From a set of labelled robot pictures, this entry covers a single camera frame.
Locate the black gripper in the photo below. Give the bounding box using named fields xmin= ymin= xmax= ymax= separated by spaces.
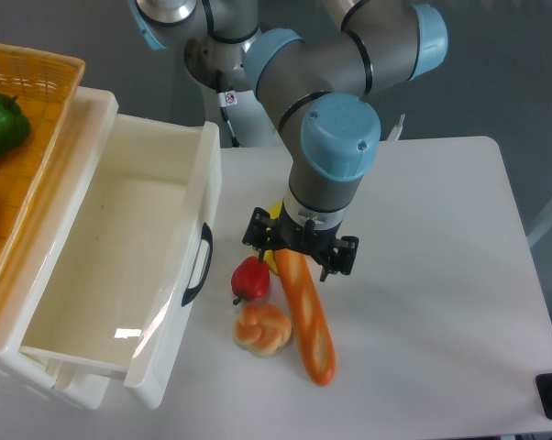
xmin=242 ymin=207 xmax=359 ymax=281

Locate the green toy bell pepper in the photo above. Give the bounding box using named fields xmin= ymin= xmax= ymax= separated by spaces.
xmin=0 ymin=93 xmax=30 ymax=156

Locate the round knotted bread roll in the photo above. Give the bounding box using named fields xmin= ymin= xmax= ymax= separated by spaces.
xmin=232 ymin=304 xmax=293 ymax=358

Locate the white mounting bracket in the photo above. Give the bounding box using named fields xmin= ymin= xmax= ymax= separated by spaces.
xmin=386 ymin=113 xmax=405 ymax=141

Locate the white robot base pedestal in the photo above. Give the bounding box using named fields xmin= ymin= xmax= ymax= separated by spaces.
xmin=184 ymin=31 xmax=282 ymax=149

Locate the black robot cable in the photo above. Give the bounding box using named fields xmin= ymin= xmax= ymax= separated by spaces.
xmin=215 ymin=68 xmax=243 ymax=149

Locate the yellow woven basket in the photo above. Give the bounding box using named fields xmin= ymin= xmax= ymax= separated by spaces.
xmin=0 ymin=43 xmax=85 ymax=278

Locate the white drawer cabinet frame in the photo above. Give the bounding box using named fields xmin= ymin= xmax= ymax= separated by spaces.
xmin=0 ymin=87 xmax=118 ymax=410

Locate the yellow toy banana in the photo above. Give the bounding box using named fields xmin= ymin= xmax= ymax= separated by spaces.
xmin=263 ymin=200 xmax=283 ymax=276

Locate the red toy apple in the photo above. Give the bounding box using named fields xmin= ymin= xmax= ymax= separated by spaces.
xmin=231 ymin=257 xmax=270 ymax=305

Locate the long orange baguette bread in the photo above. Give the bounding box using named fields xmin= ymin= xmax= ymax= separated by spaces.
xmin=274 ymin=249 xmax=337 ymax=386

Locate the white plastic drawer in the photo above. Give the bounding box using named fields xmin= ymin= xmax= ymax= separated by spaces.
xmin=20 ymin=115 xmax=222 ymax=409

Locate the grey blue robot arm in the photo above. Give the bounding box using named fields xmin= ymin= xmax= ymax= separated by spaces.
xmin=129 ymin=1 xmax=448 ymax=275

